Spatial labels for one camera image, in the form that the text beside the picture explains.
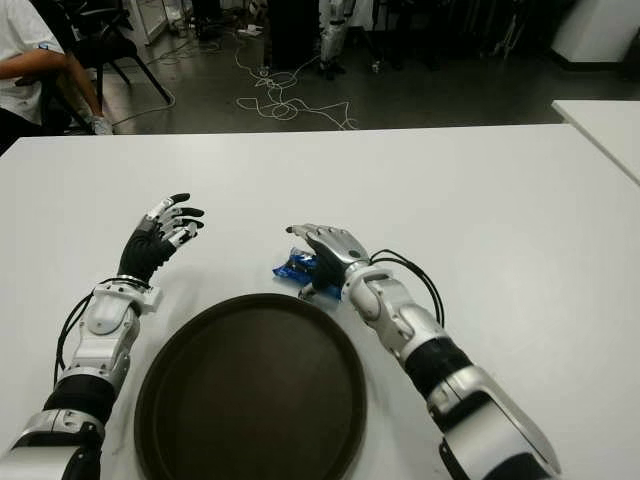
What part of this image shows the blue Oreo packet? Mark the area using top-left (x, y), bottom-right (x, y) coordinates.
top-left (271, 246), bottom-right (342, 302)

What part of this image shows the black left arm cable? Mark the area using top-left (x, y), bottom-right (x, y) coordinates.
top-left (53, 274), bottom-right (151, 374)

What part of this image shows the black office chair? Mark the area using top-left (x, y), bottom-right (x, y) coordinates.
top-left (47, 0), bottom-right (174, 106)

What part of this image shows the person in white shirt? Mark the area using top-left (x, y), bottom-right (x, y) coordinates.
top-left (0, 0), bottom-right (114, 156)

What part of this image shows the grey floor cable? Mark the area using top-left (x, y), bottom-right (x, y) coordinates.
top-left (112, 84), bottom-right (176, 124)

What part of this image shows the white tangled floor cable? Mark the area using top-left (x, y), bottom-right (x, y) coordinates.
top-left (234, 29), bottom-right (360, 131)

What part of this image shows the white display cabinet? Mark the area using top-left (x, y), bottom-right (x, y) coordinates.
top-left (130, 0), bottom-right (169, 47)

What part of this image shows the white pedestal counter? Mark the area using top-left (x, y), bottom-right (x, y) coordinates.
top-left (549, 0), bottom-right (640, 64)

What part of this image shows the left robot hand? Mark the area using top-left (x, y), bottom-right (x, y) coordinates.
top-left (118, 192), bottom-right (206, 283)

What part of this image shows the black tall cabinet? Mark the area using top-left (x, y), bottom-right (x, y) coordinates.
top-left (268, 0), bottom-right (321, 70)

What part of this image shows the white side table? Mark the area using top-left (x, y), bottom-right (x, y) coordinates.
top-left (551, 98), bottom-right (640, 184)

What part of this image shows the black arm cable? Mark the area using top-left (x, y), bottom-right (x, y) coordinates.
top-left (370, 249), bottom-right (448, 327)
top-left (53, 274), bottom-right (151, 374)

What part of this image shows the white humanoid robot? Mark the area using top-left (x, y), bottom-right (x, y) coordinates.
top-left (318, 0), bottom-right (356, 80)

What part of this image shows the dark brown round tray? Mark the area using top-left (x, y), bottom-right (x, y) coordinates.
top-left (133, 293), bottom-right (369, 480)

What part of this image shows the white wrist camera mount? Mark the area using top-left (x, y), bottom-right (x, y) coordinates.
top-left (133, 285), bottom-right (164, 314)

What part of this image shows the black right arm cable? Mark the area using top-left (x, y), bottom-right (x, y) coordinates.
top-left (370, 249), bottom-right (448, 327)

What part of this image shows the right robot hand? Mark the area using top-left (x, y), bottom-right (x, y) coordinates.
top-left (284, 223), bottom-right (372, 301)

